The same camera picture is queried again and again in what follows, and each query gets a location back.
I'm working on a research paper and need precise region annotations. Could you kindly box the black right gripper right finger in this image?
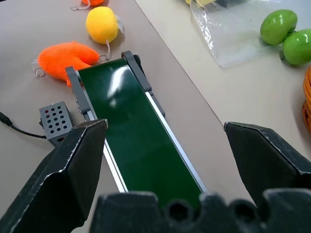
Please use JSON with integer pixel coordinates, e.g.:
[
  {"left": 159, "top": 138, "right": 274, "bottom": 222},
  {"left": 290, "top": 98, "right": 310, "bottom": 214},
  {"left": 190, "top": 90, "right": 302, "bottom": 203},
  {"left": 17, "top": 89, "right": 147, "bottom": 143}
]
[{"left": 223, "top": 121, "right": 311, "bottom": 207}]

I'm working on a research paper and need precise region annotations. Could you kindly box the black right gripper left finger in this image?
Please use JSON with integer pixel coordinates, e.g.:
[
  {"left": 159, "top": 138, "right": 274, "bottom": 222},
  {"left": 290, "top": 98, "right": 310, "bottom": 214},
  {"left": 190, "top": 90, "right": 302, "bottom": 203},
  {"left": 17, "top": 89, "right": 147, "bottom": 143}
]
[{"left": 0, "top": 118, "right": 108, "bottom": 233}]

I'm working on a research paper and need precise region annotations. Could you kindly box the green conveyor belt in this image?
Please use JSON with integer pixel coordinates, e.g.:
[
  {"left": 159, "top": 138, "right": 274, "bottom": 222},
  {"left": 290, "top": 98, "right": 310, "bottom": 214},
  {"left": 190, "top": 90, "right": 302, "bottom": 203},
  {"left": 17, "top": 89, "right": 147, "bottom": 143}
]
[{"left": 64, "top": 50, "right": 208, "bottom": 209}]

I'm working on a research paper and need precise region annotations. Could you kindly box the grey perforated motor box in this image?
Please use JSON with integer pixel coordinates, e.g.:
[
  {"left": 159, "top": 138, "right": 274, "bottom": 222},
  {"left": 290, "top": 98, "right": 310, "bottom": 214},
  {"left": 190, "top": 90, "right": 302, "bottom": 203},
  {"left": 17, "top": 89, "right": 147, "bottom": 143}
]
[{"left": 39, "top": 100, "right": 73, "bottom": 147}]

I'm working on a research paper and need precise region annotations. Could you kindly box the orange woven basket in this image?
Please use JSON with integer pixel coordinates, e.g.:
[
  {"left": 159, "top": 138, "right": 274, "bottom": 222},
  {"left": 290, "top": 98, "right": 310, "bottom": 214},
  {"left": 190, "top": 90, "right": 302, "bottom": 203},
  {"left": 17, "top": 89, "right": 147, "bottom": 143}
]
[{"left": 301, "top": 66, "right": 311, "bottom": 133}]

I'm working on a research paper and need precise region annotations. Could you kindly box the green apple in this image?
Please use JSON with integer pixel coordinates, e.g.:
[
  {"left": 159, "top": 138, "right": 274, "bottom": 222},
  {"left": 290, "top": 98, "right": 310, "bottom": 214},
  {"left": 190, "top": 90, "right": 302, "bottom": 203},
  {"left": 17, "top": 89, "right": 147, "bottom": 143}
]
[
  {"left": 259, "top": 9, "right": 298, "bottom": 46},
  {"left": 282, "top": 29, "right": 311, "bottom": 66}
]

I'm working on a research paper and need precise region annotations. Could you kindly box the clear plastic bag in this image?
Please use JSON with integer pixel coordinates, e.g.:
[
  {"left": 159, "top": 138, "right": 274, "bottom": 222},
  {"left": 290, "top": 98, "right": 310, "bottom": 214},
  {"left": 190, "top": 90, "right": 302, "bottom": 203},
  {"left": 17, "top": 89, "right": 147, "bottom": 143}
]
[{"left": 189, "top": 0, "right": 290, "bottom": 69}]

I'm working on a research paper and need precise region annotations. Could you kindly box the yellow plush lemon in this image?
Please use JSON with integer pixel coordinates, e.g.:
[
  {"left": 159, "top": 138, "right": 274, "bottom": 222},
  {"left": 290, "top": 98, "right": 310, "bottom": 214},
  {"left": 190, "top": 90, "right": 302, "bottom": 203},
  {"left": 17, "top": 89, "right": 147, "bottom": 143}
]
[{"left": 85, "top": 6, "right": 125, "bottom": 58}]

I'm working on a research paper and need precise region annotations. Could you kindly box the black item in bag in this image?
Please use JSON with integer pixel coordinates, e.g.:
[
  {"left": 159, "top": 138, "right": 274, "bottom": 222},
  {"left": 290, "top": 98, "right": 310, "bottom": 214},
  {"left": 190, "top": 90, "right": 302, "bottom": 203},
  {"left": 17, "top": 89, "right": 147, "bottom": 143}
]
[{"left": 213, "top": 0, "right": 253, "bottom": 8}]

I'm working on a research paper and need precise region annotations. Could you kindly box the yellow item in bag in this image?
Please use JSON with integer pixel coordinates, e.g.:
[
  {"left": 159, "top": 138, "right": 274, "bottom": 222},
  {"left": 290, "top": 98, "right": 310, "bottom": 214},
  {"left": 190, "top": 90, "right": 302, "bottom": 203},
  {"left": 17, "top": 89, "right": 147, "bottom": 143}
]
[{"left": 186, "top": 0, "right": 216, "bottom": 9}]

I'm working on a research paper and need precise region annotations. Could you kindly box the black power cable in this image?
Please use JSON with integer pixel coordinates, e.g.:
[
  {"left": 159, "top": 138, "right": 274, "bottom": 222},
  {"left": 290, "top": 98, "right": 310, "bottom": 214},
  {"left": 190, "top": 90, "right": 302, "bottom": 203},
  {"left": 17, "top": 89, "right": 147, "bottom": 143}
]
[{"left": 0, "top": 112, "right": 47, "bottom": 140}]

